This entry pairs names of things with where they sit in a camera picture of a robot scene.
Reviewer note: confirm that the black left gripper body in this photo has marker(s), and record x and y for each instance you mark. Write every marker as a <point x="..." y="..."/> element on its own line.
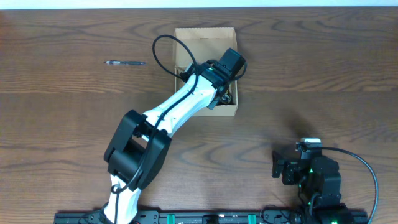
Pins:
<point x="217" y="99"/>

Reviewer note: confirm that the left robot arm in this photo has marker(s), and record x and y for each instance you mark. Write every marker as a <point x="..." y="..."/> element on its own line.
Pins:
<point x="141" y="142"/>

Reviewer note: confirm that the brown cardboard box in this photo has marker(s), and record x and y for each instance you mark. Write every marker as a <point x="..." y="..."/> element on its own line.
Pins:
<point x="206" y="44"/>

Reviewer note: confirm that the black ballpoint pen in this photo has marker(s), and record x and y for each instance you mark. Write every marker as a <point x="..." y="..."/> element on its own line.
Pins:
<point x="118" y="62"/>

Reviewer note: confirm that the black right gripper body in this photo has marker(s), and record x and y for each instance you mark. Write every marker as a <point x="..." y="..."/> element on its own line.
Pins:
<point x="292" y="175"/>

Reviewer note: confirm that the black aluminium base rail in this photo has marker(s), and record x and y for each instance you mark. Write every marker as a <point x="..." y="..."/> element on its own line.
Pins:
<point x="274" y="216"/>

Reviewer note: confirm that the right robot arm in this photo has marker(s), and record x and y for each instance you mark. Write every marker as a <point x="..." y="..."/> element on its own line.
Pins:
<point x="319" y="181"/>

